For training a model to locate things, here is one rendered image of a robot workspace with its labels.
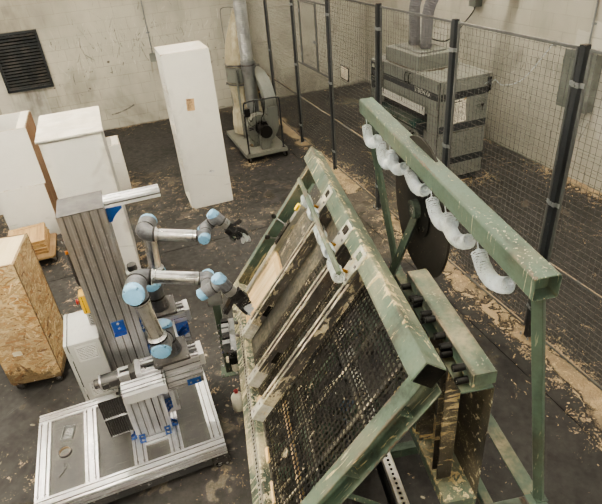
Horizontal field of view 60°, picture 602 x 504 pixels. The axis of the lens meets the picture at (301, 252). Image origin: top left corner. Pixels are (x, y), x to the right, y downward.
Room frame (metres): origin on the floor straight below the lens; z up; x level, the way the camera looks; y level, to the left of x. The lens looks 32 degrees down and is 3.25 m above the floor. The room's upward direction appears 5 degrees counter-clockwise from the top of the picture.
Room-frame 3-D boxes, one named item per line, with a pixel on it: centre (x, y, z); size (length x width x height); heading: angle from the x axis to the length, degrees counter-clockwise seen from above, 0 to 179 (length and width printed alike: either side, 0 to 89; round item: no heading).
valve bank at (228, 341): (2.92, 0.59, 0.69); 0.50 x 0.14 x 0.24; 7
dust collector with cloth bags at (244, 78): (8.69, 0.60, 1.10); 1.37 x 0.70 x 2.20; 18
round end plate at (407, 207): (2.57, -0.66, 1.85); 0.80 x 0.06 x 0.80; 7
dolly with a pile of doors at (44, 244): (5.62, 3.26, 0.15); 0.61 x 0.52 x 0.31; 18
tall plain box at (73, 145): (5.19, 2.17, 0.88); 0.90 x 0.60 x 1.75; 18
